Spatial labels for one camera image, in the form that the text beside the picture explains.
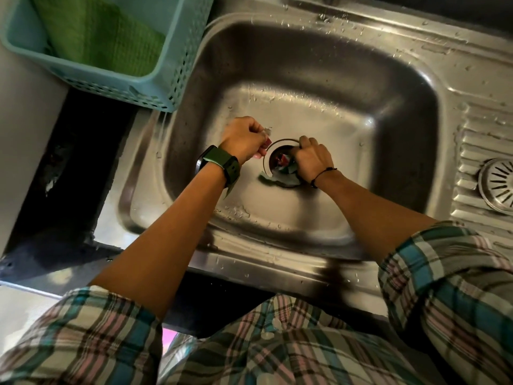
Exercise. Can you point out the metal sink strainer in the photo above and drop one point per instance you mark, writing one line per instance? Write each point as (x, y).
(497, 184)

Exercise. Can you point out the plaid shirt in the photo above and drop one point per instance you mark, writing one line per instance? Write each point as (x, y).
(280, 348)

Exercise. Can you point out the person's right forearm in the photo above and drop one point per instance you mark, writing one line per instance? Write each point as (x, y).
(368, 216)

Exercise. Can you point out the person's left hand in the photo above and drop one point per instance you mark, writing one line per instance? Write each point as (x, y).
(240, 138)

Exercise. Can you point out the stainless steel sink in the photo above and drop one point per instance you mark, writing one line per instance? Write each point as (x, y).
(320, 76)

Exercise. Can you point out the green cleaning cloth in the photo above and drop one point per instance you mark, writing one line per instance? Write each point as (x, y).
(100, 40)

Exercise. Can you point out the person's left forearm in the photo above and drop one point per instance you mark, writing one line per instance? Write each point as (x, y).
(168, 244)

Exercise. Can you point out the teal plastic basket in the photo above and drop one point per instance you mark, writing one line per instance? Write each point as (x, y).
(176, 56)

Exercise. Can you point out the metal sink drain flange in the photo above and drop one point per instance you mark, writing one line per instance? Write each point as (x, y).
(266, 160)

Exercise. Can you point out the person's right hand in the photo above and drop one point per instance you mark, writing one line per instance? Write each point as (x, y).
(312, 158)

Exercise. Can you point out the torn plastic wrapper scraps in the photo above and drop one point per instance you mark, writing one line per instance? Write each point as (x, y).
(280, 178)

